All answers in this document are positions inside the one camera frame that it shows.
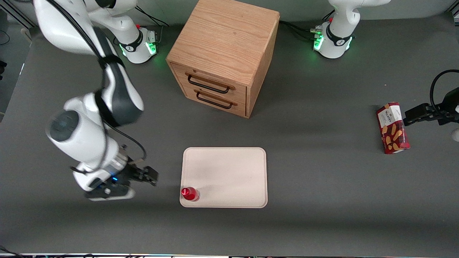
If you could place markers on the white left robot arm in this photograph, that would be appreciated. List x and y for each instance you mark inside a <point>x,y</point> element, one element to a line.
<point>337,39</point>

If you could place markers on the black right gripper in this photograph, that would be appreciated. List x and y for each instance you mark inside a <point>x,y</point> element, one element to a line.
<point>133,174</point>

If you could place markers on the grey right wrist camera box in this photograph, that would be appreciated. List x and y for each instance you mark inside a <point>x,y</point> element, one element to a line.
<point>109,193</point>

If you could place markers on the beige rectangular plastic tray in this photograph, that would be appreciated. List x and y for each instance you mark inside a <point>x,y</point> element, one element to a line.
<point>224,172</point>

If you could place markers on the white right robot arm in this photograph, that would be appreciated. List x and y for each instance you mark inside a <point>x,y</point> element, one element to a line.
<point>118,93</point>

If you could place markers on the red coke bottle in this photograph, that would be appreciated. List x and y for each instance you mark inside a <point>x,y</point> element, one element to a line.
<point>190,194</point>

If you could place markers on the red tartan shortbread cookie box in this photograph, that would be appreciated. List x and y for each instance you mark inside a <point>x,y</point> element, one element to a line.
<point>392,132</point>

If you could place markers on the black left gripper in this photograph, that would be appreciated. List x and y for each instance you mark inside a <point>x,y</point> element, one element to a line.
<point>443,111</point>

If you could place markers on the oak wooden drawer cabinet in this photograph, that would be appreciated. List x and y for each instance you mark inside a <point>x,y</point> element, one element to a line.
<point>222,36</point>

